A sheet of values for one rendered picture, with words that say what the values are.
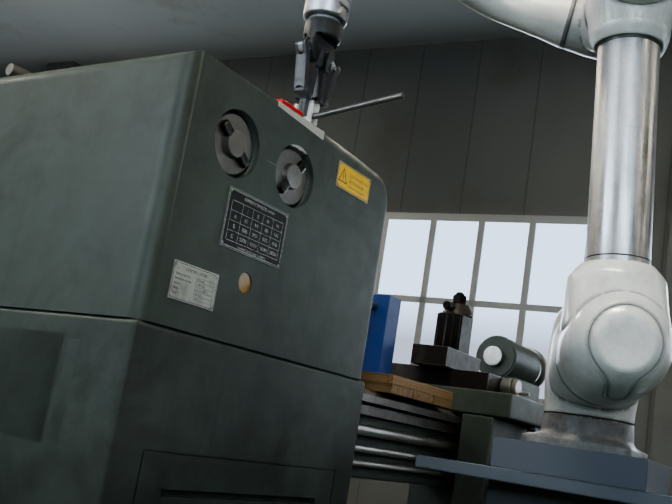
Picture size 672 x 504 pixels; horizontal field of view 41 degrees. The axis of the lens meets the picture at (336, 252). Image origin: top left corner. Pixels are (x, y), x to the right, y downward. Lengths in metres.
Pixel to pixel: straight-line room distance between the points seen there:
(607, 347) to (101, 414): 0.70
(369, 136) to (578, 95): 1.37
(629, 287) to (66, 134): 0.87
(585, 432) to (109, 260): 0.82
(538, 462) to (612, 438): 0.13
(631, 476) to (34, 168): 1.04
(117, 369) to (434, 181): 4.56
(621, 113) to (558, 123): 4.02
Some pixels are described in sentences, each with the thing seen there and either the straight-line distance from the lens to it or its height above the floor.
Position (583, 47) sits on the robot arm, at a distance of 1.76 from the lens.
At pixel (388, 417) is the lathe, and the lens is 1.97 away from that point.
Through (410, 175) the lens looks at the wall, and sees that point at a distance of 5.72.
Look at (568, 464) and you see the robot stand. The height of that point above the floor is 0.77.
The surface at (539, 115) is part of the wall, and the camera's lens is 5.57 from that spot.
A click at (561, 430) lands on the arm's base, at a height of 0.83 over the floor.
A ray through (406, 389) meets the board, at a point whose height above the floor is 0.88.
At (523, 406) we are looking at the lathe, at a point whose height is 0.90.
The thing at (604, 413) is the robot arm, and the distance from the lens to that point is 1.57.
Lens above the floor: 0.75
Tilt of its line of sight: 12 degrees up
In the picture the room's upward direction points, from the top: 9 degrees clockwise
